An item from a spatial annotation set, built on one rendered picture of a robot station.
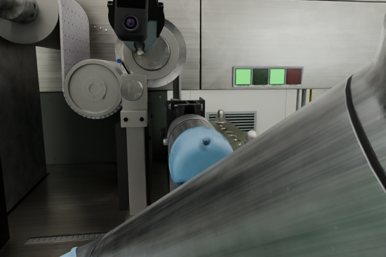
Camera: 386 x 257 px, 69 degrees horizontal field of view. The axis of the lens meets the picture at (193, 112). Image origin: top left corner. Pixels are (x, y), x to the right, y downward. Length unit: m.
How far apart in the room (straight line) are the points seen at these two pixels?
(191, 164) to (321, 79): 0.85
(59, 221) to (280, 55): 0.81
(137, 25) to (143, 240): 0.31
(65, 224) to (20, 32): 0.40
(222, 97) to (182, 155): 3.09
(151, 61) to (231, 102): 2.86
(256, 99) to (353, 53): 2.43
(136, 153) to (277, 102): 3.10
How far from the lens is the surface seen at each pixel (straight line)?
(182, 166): 0.30
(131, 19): 0.42
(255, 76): 0.99
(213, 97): 3.35
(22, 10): 0.61
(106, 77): 0.62
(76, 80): 0.63
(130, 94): 0.53
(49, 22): 0.66
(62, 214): 0.72
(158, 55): 0.59
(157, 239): 0.17
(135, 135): 0.58
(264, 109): 3.56
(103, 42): 0.95
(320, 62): 1.10
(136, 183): 0.62
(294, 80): 1.05
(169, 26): 0.61
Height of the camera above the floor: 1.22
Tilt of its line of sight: 9 degrees down
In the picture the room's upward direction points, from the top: straight up
